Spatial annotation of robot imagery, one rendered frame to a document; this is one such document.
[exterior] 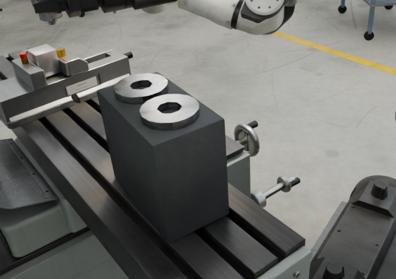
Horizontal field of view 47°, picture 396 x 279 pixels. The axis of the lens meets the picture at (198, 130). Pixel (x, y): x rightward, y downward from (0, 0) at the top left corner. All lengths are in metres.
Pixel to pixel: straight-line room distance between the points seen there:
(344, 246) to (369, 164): 1.36
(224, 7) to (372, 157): 1.81
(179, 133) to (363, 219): 0.81
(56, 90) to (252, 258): 0.68
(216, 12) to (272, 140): 1.80
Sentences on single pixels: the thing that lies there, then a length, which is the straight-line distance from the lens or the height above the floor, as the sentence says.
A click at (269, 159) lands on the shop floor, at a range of 2.55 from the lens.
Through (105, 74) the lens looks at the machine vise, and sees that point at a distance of 1.22.
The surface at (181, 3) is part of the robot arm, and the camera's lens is 1.01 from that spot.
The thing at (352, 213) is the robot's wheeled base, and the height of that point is 0.59.
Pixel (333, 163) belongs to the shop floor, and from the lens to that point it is 2.56.
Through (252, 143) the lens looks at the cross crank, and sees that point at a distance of 1.48.
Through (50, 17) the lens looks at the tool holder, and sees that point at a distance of 1.01.
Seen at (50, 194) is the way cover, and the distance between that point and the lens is 1.02.
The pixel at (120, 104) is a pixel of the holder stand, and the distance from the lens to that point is 0.74.
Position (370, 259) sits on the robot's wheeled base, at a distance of 1.25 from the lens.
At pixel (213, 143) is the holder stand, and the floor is 1.11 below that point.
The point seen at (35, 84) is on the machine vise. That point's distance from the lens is 1.14.
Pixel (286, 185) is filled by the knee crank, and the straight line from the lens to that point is 1.49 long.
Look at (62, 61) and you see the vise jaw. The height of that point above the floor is 1.07.
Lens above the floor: 1.48
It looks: 32 degrees down
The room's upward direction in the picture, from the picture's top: 5 degrees counter-clockwise
